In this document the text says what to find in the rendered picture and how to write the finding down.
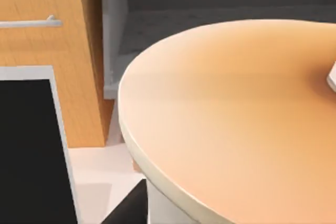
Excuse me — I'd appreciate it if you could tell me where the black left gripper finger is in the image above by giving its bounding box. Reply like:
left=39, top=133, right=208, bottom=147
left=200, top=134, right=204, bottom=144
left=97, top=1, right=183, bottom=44
left=101, top=178, right=149, bottom=224

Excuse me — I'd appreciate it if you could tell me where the white pot with orange top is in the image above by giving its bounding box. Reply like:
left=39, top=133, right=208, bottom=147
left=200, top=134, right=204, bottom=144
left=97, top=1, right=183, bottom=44
left=118, top=18, right=336, bottom=224

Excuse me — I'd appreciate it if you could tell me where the white framed blackboard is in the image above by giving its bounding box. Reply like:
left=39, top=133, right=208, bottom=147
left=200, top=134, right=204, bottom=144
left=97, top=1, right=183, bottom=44
left=0, top=65, right=79, bottom=224

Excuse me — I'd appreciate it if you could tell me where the long metal handle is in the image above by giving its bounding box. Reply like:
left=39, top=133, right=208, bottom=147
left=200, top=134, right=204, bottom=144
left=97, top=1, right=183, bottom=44
left=0, top=15, right=64, bottom=29

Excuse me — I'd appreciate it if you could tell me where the wooden drawer front with handle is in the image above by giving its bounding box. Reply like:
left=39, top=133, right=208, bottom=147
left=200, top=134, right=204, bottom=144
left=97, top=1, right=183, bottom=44
left=0, top=0, right=107, bottom=148

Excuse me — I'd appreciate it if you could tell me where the small white rounded piece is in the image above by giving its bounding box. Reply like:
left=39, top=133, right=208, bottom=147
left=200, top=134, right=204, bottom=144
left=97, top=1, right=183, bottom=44
left=326, top=61, right=336, bottom=89

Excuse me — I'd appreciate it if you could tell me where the wooden cupboard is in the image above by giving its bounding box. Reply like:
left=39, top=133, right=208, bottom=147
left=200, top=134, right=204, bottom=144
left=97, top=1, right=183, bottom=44
left=0, top=0, right=114, bottom=148

